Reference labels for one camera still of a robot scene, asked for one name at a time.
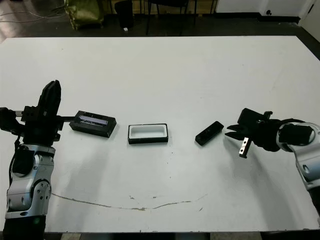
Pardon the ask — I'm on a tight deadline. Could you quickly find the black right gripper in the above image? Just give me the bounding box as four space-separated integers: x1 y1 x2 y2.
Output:
224 111 283 159

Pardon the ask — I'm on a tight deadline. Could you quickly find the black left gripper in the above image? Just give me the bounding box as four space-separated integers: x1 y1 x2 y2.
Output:
14 79 78 146

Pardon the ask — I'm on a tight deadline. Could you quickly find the black camera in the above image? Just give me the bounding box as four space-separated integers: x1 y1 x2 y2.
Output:
194 120 224 146

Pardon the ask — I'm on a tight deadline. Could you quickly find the black box lid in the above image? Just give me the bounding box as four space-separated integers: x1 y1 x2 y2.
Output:
68 109 118 139

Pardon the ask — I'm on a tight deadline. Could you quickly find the black box with white insert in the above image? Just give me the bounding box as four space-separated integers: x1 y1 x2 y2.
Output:
127 122 169 145

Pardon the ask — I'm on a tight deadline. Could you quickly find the olive green bag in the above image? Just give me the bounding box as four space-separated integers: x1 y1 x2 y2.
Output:
63 0 106 31

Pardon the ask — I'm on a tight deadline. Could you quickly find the black bin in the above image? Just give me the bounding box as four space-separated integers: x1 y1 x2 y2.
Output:
114 0 135 29

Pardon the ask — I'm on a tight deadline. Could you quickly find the black baseboard ledge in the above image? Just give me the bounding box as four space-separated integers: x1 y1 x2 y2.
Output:
214 11 301 26

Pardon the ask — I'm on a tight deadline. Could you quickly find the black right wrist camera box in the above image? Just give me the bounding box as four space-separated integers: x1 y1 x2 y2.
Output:
236 107 266 127

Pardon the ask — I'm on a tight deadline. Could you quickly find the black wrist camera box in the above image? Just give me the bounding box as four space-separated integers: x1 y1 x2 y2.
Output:
236 107 266 127
0 107 16 133

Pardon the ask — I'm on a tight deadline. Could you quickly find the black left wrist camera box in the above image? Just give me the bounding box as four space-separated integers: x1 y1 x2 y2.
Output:
0 107 16 133

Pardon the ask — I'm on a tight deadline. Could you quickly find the white floor cable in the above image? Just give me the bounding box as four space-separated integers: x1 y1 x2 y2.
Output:
0 6 69 20

